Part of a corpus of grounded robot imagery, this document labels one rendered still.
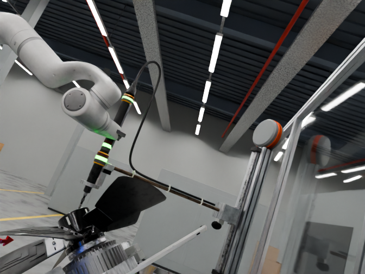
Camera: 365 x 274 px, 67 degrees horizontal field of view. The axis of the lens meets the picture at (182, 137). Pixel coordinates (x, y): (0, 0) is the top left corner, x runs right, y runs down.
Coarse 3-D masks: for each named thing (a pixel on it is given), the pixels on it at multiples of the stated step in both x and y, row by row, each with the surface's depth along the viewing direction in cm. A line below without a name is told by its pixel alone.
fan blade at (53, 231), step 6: (24, 228) 83; (30, 228) 83; (36, 228) 84; (42, 228) 85; (48, 228) 87; (54, 228) 90; (60, 228) 93; (0, 234) 72; (6, 234) 72; (12, 234) 71; (18, 234) 71; (24, 234) 71; (30, 234) 72; (36, 234) 73; (48, 234) 78; (54, 234) 81; (60, 234) 84; (66, 234) 87; (72, 234) 92
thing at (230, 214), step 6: (216, 204) 128; (222, 204) 125; (222, 210) 123; (228, 210) 124; (234, 210) 125; (240, 210) 128; (216, 216) 125; (222, 216) 122; (228, 216) 124; (234, 216) 125; (228, 222) 130; (234, 222) 125
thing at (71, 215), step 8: (80, 208) 104; (88, 208) 107; (64, 216) 101; (72, 216) 101; (80, 216) 102; (64, 224) 100; (72, 224) 100; (80, 224) 100; (88, 224) 102; (80, 232) 100; (88, 232) 102; (72, 240) 100; (80, 240) 97; (88, 240) 98; (72, 248) 97
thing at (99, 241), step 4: (96, 240) 102; (100, 240) 101; (104, 240) 103; (88, 244) 99; (92, 244) 98; (96, 244) 99; (80, 248) 98; (84, 248) 96; (88, 248) 97; (76, 252) 96; (80, 252) 96; (84, 252) 102; (72, 256) 97; (76, 256) 99
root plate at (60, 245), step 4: (48, 240) 103; (52, 240) 103; (56, 240) 102; (60, 240) 102; (48, 244) 101; (56, 244) 101; (60, 244) 101; (64, 244) 100; (48, 248) 100; (52, 248) 99; (56, 248) 99; (60, 248) 99; (48, 252) 98; (52, 252) 98; (56, 252) 98; (48, 256) 97
